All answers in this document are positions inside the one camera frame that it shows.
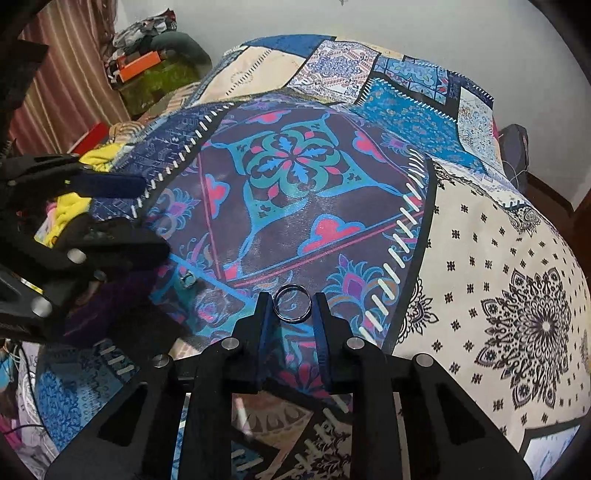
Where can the dark grey garment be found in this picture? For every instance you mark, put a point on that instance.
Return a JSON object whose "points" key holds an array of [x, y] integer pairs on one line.
{"points": [[182, 46]]}

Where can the red box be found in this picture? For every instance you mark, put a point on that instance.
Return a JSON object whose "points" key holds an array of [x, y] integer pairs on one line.
{"points": [[92, 134]]}

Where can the yellow cloth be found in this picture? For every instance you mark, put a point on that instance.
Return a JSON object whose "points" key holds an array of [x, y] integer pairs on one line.
{"points": [[78, 207]]}

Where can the blue patchwork blanket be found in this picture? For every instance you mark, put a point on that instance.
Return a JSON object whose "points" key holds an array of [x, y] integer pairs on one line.
{"points": [[351, 221]]}

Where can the grey bag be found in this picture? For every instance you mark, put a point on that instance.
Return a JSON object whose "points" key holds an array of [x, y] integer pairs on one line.
{"points": [[515, 143]]}

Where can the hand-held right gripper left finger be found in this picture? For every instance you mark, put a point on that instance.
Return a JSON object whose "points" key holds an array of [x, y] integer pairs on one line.
{"points": [[265, 323]]}

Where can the striped brown blanket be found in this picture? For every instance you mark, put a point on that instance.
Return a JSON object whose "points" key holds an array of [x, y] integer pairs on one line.
{"points": [[127, 129]]}

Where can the brown striped curtain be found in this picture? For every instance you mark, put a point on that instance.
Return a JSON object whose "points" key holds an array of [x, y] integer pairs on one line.
{"points": [[64, 74]]}

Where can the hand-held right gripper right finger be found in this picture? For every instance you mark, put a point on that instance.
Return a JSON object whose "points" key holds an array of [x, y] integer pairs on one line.
{"points": [[323, 323]]}

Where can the orange box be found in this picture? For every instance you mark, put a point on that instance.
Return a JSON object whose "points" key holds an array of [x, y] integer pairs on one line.
{"points": [[138, 64]]}

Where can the small silver clasp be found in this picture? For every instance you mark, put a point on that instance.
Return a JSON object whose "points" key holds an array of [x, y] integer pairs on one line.
{"points": [[187, 279]]}

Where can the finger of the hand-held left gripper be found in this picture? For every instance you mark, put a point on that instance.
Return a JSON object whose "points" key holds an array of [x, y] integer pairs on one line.
{"points": [[113, 186], [115, 247]]}

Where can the pile of clothes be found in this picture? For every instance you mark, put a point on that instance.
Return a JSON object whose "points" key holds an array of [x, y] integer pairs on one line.
{"points": [[138, 39]]}

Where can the purple heart-shaped tin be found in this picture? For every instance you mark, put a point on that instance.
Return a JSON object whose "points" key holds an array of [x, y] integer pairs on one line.
{"points": [[120, 300]]}

